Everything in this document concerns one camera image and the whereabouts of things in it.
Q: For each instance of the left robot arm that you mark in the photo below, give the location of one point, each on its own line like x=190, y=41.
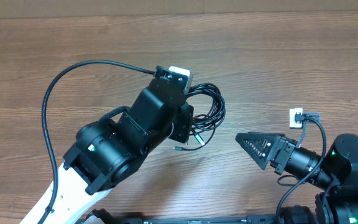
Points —
x=111, y=149

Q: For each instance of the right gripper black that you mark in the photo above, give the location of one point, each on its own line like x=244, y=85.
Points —
x=283, y=151

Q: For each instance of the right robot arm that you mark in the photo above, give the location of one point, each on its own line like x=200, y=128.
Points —
x=336, y=174

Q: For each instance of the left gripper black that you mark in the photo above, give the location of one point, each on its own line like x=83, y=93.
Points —
x=181, y=133

